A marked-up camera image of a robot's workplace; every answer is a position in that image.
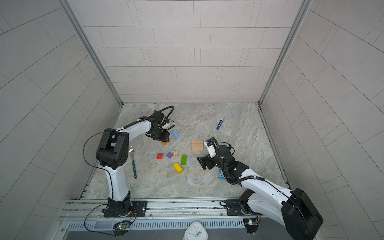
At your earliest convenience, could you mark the green wood block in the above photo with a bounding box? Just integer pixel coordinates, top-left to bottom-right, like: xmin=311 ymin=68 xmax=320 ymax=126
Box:
xmin=181 ymin=155 xmax=187 ymax=166

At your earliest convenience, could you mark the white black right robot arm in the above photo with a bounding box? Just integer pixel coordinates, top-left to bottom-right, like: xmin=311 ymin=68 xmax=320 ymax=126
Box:
xmin=197 ymin=138 xmax=324 ymax=240

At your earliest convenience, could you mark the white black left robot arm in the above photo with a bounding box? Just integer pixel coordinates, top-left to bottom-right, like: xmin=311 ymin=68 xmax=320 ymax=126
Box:
xmin=96 ymin=106 xmax=175 ymax=218

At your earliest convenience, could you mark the light blue wood block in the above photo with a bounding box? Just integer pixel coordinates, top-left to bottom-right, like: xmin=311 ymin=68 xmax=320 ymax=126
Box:
xmin=173 ymin=130 xmax=179 ymax=139

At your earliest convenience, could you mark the yellow wood block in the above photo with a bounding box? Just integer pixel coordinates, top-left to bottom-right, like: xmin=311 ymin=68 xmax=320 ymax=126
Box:
xmin=173 ymin=163 xmax=183 ymax=174

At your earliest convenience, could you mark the blue robot toy figure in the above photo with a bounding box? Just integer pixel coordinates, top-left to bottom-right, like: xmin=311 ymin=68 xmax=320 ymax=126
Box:
xmin=218 ymin=170 xmax=225 ymax=180

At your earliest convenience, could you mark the blue white marker pen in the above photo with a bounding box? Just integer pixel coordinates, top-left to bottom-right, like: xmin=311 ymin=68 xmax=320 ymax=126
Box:
xmin=216 ymin=116 xmax=225 ymax=131

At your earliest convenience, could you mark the white kitchen timer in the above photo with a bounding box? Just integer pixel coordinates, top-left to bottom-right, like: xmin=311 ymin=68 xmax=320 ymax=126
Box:
xmin=183 ymin=222 xmax=208 ymax=240

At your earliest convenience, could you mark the right circuit board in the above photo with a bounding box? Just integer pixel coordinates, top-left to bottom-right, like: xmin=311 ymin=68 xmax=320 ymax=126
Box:
xmin=243 ymin=218 xmax=260 ymax=234

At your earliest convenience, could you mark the circuit board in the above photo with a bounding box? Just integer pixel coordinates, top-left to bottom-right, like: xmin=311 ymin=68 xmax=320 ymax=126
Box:
xmin=243 ymin=218 xmax=260 ymax=234
xmin=113 ymin=221 xmax=132 ymax=232

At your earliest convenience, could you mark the left circuit board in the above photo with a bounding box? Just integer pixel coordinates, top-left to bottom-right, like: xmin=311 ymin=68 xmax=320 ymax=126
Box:
xmin=113 ymin=221 xmax=132 ymax=232

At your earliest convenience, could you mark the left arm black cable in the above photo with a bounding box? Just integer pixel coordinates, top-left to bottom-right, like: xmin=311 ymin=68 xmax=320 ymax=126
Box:
xmin=82 ymin=105 xmax=175 ymax=236

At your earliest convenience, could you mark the green handled fork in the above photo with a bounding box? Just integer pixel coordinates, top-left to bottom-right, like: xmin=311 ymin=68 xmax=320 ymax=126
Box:
xmin=129 ymin=146 xmax=137 ymax=179

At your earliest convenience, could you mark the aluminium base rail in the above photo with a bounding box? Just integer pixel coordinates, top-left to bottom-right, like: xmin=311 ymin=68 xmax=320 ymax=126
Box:
xmin=58 ymin=196 xmax=310 ymax=221

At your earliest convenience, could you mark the aluminium corner post left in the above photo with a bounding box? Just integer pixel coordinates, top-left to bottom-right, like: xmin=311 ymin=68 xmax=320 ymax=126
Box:
xmin=58 ymin=0 xmax=124 ymax=108

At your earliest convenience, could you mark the aluminium corner post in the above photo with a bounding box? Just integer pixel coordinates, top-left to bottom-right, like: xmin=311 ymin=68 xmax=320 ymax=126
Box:
xmin=58 ymin=0 xmax=124 ymax=108
xmin=259 ymin=0 xmax=312 ymax=106

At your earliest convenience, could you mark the aluminium corner post right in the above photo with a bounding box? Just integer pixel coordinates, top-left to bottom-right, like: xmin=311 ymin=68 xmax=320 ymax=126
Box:
xmin=259 ymin=0 xmax=312 ymax=106

